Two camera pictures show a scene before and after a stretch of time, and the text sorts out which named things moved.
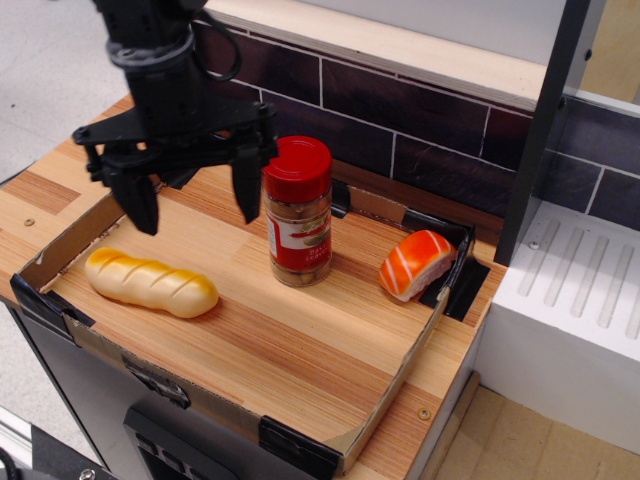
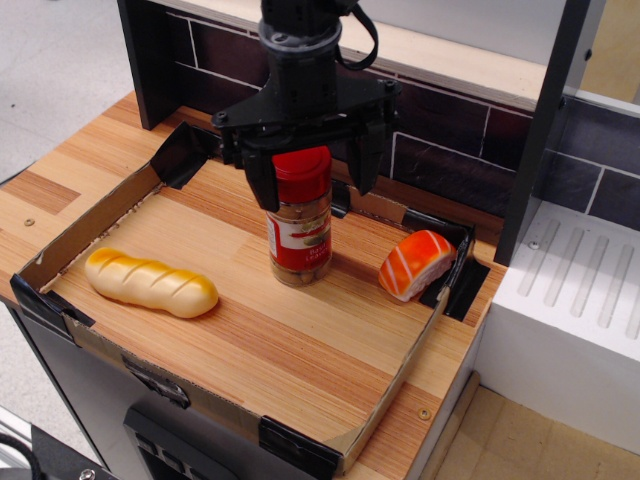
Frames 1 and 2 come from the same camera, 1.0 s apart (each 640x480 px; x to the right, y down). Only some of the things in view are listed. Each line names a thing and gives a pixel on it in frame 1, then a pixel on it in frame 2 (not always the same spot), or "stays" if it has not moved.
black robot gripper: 175,128 -> 306,104
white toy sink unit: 562,334 stays
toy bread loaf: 122,277 stays
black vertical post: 546,124 stays
